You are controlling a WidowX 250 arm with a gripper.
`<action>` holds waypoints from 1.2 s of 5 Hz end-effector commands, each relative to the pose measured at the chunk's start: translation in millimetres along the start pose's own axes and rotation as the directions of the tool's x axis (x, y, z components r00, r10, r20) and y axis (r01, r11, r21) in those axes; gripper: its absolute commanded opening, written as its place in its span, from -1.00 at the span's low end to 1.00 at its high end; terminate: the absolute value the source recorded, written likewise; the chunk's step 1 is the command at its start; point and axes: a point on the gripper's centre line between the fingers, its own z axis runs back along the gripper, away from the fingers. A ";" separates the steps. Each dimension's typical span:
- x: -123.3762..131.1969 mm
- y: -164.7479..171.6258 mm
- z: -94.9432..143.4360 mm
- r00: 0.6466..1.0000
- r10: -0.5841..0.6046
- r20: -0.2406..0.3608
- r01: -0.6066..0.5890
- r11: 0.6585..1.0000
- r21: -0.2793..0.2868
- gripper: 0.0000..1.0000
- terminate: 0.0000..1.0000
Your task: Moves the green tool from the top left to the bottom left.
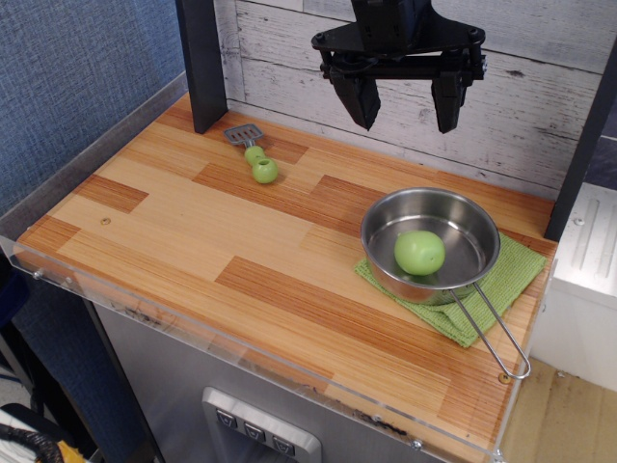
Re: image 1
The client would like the stainless steel pan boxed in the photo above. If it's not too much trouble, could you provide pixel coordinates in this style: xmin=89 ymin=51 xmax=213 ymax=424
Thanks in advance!
xmin=360 ymin=187 xmax=531 ymax=380

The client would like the green toy apple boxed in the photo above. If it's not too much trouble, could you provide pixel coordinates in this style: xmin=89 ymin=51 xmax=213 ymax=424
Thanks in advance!
xmin=393 ymin=231 xmax=445 ymax=276

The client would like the silver cabinet with button panel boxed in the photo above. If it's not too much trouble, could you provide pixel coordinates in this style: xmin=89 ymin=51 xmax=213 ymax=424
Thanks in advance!
xmin=92 ymin=305 xmax=456 ymax=462

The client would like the black and yellow bag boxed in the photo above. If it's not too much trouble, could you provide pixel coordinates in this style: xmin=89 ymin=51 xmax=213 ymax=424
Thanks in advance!
xmin=1 ymin=423 xmax=88 ymax=463

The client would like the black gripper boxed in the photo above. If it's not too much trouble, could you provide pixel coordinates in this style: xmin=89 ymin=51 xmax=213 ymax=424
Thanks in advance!
xmin=311 ymin=1 xmax=487 ymax=134

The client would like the black right vertical post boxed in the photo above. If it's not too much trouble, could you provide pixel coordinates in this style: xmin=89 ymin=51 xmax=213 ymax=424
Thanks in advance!
xmin=544 ymin=41 xmax=616 ymax=241

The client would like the clear acrylic edge guard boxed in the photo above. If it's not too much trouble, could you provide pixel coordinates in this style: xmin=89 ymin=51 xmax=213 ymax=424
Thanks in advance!
xmin=2 ymin=222 xmax=555 ymax=462

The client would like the green cloth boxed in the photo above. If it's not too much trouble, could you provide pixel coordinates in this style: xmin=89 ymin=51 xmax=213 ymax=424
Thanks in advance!
xmin=354 ymin=234 xmax=547 ymax=348

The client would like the black left vertical post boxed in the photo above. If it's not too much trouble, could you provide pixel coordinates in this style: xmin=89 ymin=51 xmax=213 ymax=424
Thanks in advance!
xmin=175 ymin=0 xmax=228 ymax=134

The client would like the white box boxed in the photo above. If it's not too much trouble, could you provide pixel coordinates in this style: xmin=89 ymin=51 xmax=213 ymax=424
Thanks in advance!
xmin=531 ymin=183 xmax=616 ymax=391

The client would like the black vertical post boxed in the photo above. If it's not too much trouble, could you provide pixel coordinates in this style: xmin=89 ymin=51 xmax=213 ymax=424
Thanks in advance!
xmin=175 ymin=0 xmax=228 ymax=134
xmin=544 ymin=41 xmax=616 ymax=241

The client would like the green handled grey spatula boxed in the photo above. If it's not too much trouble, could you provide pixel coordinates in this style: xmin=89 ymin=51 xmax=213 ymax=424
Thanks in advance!
xmin=224 ymin=123 xmax=279 ymax=184

